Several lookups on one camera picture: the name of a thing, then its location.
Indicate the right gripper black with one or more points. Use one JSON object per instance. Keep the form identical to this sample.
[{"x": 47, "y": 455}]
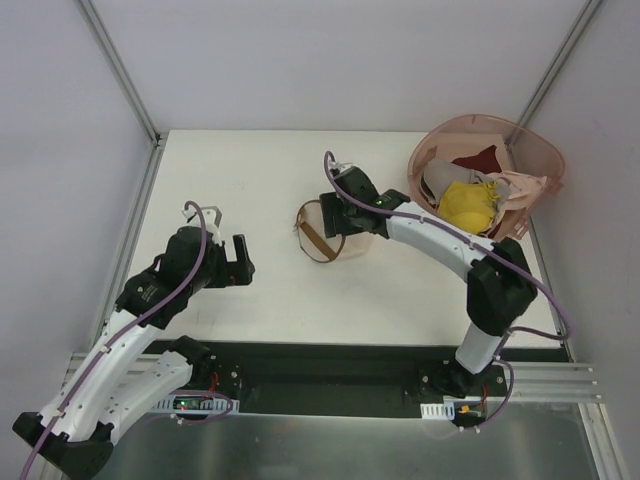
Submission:
[{"x": 333, "y": 215}]

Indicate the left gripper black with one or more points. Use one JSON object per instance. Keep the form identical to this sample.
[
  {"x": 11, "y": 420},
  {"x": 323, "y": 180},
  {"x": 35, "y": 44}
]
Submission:
[{"x": 232, "y": 270}]

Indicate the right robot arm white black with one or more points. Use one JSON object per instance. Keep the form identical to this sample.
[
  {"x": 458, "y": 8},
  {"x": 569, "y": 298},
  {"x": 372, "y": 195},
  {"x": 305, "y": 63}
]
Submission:
[{"x": 496, "y": 274}]

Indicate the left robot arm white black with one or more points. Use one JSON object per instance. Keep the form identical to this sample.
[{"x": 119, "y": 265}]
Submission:
[{"x": 78, "y": 430}]

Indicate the grey beige bra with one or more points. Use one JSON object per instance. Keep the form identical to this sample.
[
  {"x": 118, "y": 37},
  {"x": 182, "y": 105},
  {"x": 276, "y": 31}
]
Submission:
[{"x": 438, "y": 175}]

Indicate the yellow bra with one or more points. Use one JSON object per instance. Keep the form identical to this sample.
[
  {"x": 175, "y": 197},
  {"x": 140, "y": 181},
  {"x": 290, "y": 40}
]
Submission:
[{"x": 467, "y": 207}]

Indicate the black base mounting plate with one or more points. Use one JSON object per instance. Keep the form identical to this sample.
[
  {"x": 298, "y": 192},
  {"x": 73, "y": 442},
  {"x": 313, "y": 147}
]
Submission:
[{"x": 335, "y": 380}]

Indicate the dark red garment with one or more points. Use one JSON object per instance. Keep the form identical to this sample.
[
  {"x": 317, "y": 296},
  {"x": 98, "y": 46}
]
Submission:
[{"x": 485, "y": 161}]

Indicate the light pink garment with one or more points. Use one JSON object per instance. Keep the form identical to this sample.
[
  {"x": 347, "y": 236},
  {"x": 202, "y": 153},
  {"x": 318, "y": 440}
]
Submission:
[{"x": 512, "y": 194}]

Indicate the pink translucent plastic basket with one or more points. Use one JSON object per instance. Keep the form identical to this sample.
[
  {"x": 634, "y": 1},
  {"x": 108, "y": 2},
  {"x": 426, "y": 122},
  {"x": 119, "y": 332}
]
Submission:
[{"x": 518, "y": 149}]

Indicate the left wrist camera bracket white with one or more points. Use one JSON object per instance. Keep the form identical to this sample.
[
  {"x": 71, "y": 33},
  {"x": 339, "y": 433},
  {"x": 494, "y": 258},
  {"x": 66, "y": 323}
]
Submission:
[{"x": 212, "y": 216}]

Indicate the wrist camera bracket white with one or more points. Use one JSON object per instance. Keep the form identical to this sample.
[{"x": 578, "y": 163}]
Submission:
[
  {"x": 212, "y": 216},
  {"x": 337, "y": 169}
]

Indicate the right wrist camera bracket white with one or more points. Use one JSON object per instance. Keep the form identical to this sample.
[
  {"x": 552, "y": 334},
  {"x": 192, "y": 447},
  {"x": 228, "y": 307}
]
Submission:
[{"x": 337, "y": 169}]

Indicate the left white cable duct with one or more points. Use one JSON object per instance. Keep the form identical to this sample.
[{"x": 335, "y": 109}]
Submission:
[{"x": 200, "y": 404}]

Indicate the white cable duct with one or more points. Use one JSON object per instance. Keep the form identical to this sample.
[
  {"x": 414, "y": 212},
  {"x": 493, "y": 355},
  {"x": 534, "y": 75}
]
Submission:
[
  {"x": 200, "y": 404},
  {"x": 443, "y": 411}
]

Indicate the right white cable duct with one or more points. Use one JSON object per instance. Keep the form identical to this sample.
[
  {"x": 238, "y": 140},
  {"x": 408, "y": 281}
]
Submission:
[{"x": 443, "y": 411}]

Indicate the left aluminium frame post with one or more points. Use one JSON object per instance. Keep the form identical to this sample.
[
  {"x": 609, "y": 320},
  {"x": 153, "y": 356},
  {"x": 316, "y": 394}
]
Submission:
[{"x": 119, "y": 70}]

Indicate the aluminium frame post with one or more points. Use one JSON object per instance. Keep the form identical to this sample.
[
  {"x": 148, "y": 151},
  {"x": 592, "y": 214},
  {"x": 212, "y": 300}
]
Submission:
[
  {"x": 577, "y": 31},
  {"x": 119, "y": 70}
]

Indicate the right aluminium frame post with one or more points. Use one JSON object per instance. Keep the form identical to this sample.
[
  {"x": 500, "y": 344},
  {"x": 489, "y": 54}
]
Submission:
[{"x": 577, "y": 31}]

